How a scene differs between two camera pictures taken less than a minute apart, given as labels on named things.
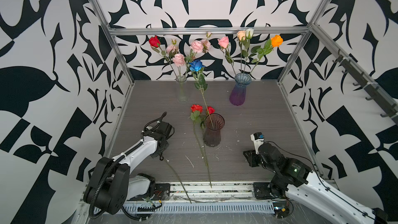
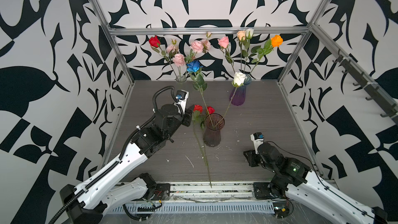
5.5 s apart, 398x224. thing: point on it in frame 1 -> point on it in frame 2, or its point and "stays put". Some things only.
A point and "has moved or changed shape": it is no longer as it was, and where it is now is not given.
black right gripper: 251,158 stays put
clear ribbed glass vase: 183,95 has moved or changed shape
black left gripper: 157,152 -> 186,115
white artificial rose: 179,178 -> 238,80
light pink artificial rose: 223,42 stays put
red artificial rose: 155,42 stays put
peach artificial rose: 241,36 stays put
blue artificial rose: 198,66 stays put
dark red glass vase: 214,123 stays put
